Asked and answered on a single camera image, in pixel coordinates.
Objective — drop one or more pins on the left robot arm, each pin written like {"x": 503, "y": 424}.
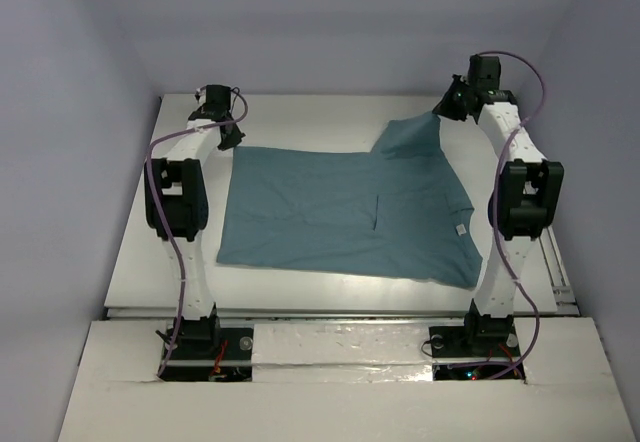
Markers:
{"x": 177, "y": 209}

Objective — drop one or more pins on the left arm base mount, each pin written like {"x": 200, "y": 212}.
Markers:
{"x": 198, "y": 358}

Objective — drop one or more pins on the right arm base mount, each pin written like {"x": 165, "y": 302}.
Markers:
{"x": 455, "y": 359}

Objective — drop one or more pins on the aluminium rail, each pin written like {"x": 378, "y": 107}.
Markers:
{"x": 165, "y": 313}
{"x": 564, "y": 297}

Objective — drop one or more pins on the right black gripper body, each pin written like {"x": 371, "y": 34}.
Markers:
{"x": 459, "y": 89}

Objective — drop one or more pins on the aluminium front rail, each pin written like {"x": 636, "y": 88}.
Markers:
{"x": 165, "y": 313}

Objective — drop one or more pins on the teal t-shirt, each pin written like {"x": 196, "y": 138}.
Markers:
{"x": 396, "y": 211}

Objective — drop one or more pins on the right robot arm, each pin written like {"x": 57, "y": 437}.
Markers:
{"x": 523, "y": 204}

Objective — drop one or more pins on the white foil-taped centre block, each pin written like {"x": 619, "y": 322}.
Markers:
{"x": 340, "y": 352}

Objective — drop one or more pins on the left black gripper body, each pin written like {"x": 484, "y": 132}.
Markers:
{"x": 230, "y": 137}

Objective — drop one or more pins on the aluminium right side rail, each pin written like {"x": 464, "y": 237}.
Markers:
{"x": 564, "y": 297}

